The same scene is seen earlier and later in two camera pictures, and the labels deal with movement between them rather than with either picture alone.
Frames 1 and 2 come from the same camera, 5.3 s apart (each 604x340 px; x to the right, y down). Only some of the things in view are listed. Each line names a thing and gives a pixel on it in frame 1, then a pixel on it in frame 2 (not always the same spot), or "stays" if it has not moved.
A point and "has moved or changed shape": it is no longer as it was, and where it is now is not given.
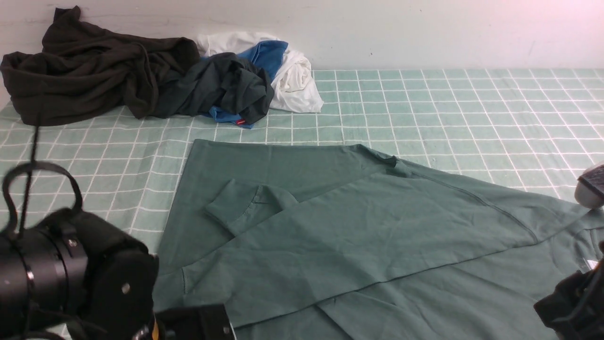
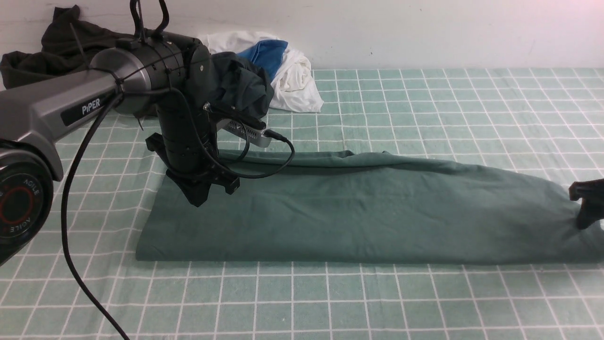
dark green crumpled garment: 223,81 stays
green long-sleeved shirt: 298,240 has moved or changed shape
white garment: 294,88 stays
